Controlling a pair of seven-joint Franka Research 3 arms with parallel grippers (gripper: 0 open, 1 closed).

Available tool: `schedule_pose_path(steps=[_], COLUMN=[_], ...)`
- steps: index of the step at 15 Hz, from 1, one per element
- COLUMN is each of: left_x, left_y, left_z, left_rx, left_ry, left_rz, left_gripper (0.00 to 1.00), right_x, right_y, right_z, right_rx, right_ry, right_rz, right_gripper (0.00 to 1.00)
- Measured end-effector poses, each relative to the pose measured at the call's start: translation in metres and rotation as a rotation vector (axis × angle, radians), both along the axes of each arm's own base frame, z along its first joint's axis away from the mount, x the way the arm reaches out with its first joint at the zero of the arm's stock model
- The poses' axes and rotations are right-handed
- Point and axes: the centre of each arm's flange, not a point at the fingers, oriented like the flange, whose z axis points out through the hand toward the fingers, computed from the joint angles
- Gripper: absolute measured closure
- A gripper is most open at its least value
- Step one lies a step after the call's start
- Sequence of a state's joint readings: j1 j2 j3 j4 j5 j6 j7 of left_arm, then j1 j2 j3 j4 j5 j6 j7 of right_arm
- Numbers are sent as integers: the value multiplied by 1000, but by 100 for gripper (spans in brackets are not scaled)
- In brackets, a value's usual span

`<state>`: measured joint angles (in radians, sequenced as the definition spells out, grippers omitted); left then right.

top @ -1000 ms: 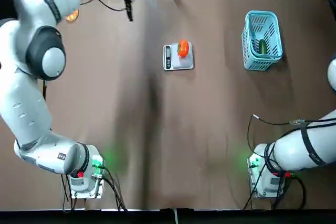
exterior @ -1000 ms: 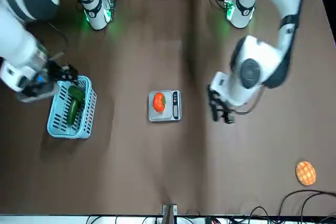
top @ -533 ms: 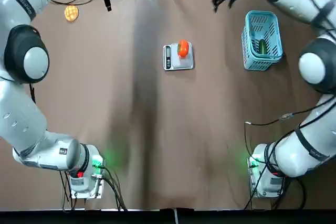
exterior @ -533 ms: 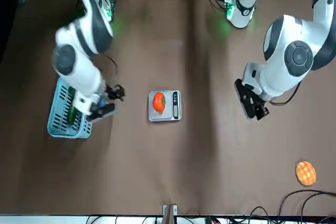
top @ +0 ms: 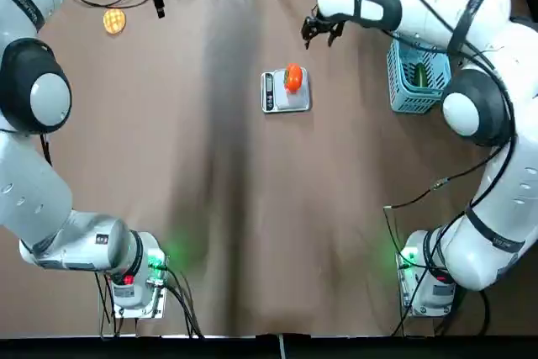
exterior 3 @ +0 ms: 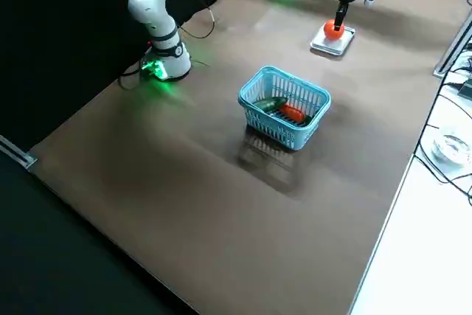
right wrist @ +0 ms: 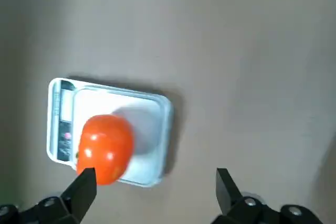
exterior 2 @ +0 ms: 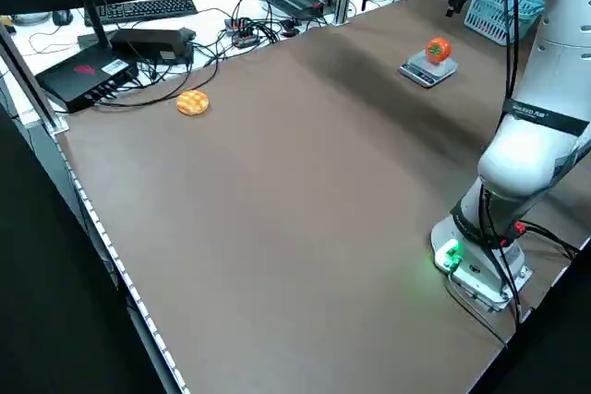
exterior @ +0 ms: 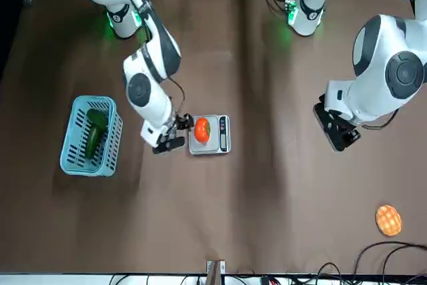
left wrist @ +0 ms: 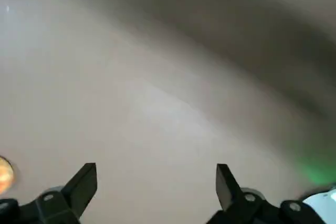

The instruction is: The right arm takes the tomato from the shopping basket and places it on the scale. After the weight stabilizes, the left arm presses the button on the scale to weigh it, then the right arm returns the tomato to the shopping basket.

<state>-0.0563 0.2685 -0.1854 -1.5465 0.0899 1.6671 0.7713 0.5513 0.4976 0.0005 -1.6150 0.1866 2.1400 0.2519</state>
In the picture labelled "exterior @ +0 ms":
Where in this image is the silver digital kitchen scale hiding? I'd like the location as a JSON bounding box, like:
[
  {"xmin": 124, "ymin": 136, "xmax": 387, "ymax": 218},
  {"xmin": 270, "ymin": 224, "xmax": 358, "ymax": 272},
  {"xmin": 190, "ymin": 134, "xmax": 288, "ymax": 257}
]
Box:
[{"xmin": 188, "ymin": 114, "xmax": 231, "ymax": 156}]

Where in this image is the long black looped cable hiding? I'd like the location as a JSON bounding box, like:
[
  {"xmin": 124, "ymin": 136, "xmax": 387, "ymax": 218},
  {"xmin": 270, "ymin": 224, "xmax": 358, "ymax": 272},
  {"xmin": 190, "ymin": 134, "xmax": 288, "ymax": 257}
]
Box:
[{"xmin": 352, "ymin": 240, "xmax": 427, "ymax": 285}]

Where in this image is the silver aluminium post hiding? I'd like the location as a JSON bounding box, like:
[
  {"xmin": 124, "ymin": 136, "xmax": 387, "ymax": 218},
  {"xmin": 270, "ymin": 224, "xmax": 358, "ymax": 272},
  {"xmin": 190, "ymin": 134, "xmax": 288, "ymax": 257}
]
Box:
[{"xmin": 205, "ymin": 259, "xmax": 226, "ymax": 285}]

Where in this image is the light blue plastic shopping basket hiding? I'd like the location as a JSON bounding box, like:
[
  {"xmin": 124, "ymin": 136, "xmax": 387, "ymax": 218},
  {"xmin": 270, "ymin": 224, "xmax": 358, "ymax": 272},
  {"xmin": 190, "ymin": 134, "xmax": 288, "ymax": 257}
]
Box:
[{"xmin": 59, "ymin": 95, "xmax": 123, "ymax": 178}]

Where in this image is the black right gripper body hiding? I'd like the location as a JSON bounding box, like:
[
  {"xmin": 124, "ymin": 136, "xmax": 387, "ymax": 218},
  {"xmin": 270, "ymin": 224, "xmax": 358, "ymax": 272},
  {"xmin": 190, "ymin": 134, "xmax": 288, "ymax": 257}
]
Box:
[{"xmin": 159, "ymin": 113, "xmax": 183, "ymax": 144}]

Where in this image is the orange-red tomato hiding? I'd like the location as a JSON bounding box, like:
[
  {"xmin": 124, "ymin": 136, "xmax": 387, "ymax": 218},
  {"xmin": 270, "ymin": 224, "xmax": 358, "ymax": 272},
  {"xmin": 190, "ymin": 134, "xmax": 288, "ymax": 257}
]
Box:
[{"xmin": 193, "ymin": 117, "xmax": 212, "ymax": 144}]

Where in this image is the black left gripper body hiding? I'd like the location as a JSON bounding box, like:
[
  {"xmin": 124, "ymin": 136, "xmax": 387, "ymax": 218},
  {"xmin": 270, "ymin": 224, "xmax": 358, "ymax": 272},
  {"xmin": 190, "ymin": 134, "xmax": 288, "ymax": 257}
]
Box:
[{"xmin": 312, "ymin": 93, "xmax": 362, "ymax": 152}]

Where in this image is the green cucumber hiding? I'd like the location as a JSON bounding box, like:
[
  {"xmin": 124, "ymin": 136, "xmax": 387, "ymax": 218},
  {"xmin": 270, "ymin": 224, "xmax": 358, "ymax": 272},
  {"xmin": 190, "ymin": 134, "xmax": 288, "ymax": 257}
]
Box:
[{"xmin": 85, "ymin": 108, "xmax": 108, "ymax": 160}]

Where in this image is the round orange waffle-pattern bread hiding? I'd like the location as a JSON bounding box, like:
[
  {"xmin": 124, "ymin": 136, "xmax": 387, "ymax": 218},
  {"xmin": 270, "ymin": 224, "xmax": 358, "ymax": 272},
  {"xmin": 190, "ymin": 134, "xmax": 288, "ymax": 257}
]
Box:
[{"xmin": 376, "ymin": 204, "xmax": 402, "ymax": 236}]

